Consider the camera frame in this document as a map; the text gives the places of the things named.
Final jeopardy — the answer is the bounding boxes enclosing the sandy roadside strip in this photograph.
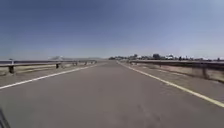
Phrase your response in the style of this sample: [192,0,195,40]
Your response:
[0,61,96,77]
[128,61,224,84]

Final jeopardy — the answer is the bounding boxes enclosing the metal guardrail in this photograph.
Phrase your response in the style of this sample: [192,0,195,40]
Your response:
[119,58,224,80]
[0,58,98,75]

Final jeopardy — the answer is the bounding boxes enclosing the grey asphalt road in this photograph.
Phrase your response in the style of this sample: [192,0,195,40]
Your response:
[0,60,224,128]

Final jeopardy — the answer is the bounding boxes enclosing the white painted edge line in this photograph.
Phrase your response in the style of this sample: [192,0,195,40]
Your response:
[0,62,103,91]
[116,61,224,109]

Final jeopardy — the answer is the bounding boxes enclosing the distant trees and buildings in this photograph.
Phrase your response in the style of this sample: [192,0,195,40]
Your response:
[108,53,224,62]

